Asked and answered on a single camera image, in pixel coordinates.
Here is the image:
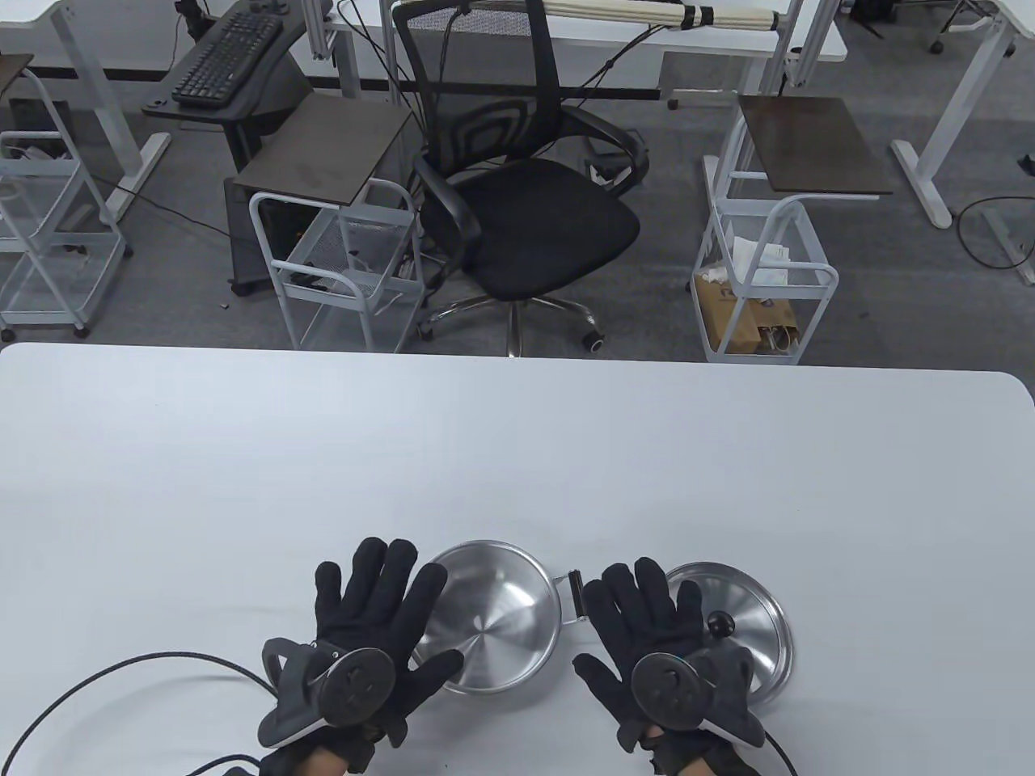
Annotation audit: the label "grey right hand controller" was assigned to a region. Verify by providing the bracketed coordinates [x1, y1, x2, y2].
[631, 643, 767, 749]

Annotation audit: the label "grey left hand controller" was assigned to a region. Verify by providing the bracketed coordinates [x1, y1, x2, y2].
[257, 637, 397, 749]

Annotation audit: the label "person's right hand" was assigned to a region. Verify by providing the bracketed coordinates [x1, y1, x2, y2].
[572, 558, 707, 750]

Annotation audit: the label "grey hand controller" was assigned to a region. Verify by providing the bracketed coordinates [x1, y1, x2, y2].
[257, 637, 397, 749]
[631, 643, 767, 749]

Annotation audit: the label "person's left forearm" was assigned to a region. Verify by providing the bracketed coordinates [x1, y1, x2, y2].
[259, 723, 378, 776]

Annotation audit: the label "white papers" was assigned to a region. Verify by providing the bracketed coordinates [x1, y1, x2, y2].
[722, 234, 798, 286]

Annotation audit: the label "person's right forearm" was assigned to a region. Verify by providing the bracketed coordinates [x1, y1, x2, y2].
[639, 723, 761, 776]

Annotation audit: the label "black bar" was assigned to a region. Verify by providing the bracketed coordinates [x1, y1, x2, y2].
[558, 84, 661, 101]

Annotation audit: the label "white desk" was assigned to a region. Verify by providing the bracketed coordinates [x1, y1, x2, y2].
[0, 0, 199, 224]
[889, 0, 1035, 230]
[303, 0, 848, 111]

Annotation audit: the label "steel pot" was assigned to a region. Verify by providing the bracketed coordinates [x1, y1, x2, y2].
[411, 540, 588, 696]

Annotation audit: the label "black office chair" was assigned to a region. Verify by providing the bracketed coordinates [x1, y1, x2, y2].
[391, 0, 650, 358]

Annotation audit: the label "black left glove cable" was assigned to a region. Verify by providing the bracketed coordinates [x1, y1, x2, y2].
[4, 650, 281, 776]

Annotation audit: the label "white cart with dark top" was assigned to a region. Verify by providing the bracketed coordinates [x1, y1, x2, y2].
[233, 97, 429, 354]
[693, 95, 897, 365]

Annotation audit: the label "person's left hand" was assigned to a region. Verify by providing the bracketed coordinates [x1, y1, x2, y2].
[314, 538, 466, 749]

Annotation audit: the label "white wire cart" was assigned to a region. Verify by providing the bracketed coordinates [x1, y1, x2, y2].
[0, 55, 130, 340]

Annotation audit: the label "cardboard box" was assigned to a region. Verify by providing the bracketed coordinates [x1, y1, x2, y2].
[694, 273, 803, 356]

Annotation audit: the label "steel pot lid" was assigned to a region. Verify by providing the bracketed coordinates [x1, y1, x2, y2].
[663, 563, 795, 714]

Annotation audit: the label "black keyboard stand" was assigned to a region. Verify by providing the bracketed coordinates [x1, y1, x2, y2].
[142, 0, 313, 172]

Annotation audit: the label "black keyboard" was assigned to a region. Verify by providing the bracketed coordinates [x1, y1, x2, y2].
[171, 8, 285, 110]

